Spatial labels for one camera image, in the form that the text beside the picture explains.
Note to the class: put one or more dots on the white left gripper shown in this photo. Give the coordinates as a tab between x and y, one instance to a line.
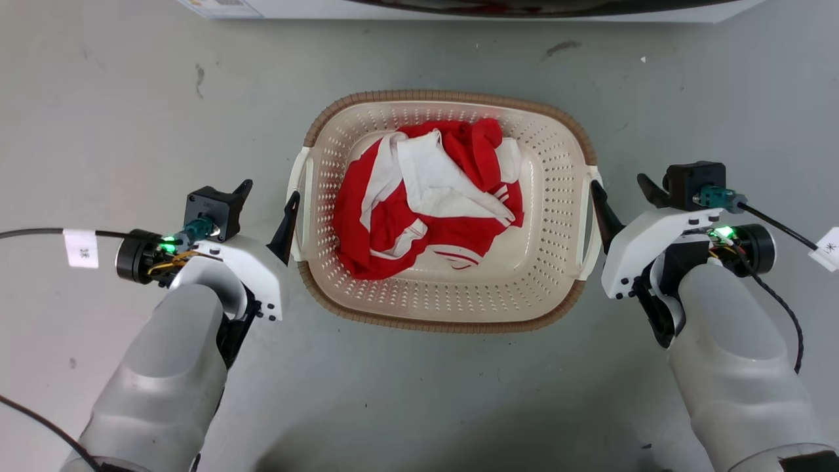
252	265

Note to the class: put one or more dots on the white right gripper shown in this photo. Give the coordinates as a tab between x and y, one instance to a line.
639	246

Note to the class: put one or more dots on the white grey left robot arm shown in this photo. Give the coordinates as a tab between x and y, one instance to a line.
164	367

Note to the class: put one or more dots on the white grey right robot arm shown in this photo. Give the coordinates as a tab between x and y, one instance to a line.
734	367

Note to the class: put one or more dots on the beige perforated laundry basket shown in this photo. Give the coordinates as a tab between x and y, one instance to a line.
557	216

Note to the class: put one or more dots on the red and white garment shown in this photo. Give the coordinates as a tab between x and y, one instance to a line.
387	229

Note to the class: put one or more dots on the white washing machine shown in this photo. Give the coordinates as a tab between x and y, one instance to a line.
295	8

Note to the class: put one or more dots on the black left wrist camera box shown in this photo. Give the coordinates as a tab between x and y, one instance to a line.
210	210

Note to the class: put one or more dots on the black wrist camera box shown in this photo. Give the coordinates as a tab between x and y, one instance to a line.
695	180
210	210

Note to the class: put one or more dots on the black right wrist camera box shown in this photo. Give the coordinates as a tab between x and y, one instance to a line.
695	180

